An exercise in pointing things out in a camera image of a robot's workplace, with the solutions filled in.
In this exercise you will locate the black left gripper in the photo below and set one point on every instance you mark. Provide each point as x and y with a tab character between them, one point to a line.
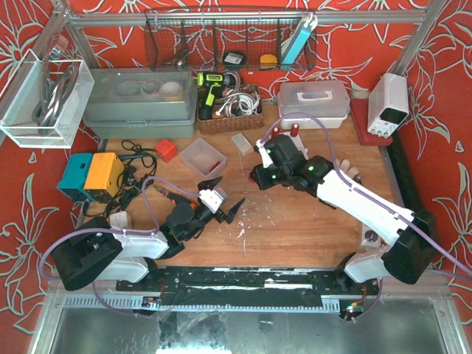
218	211

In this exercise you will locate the white plastic storage box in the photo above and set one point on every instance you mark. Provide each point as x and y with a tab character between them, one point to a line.
328	101

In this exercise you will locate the red plastic tool case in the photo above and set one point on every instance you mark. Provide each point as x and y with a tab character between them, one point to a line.
367	133

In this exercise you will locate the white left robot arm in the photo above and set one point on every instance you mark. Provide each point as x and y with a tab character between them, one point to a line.
100	251

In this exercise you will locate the small red cube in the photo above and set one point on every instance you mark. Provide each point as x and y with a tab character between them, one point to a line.
165	150

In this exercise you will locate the teal and yellow box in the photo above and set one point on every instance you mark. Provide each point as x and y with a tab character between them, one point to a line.
95	177

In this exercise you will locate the green cordless drill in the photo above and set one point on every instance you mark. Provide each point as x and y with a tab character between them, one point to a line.
213	84

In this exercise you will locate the white power adapter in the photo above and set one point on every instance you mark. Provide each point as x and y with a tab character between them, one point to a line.
120	220

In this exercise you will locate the grey plastic toolbox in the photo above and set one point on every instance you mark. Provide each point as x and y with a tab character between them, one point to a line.
138	103

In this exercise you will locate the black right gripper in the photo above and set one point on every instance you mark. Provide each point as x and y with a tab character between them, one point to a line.
259	177

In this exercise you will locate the large red spring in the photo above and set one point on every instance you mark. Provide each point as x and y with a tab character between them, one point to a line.
294	130

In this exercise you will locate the white bench power supply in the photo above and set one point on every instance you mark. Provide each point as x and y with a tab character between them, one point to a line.
388	103

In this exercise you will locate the clear acrylic wall box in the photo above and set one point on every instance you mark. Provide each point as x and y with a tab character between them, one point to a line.
42	104

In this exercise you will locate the orange handled screwdriver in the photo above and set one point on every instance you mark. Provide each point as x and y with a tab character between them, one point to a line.
174	197

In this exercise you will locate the grey control pendant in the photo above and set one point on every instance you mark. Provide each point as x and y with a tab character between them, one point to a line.
369	239

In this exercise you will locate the wicker basket with cables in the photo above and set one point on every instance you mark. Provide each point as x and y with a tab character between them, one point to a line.
242	118

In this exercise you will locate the white peg base plate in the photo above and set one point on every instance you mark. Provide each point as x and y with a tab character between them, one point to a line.
300	146

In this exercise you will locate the black wire wall basket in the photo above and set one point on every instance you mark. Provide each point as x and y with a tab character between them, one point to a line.
232	37

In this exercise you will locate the white cotton work glove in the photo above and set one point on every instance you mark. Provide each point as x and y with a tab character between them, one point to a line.
346	167

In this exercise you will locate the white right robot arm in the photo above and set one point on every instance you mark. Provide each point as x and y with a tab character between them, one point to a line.
407	235

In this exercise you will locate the clear bin of springs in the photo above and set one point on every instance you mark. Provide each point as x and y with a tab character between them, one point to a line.
200	156

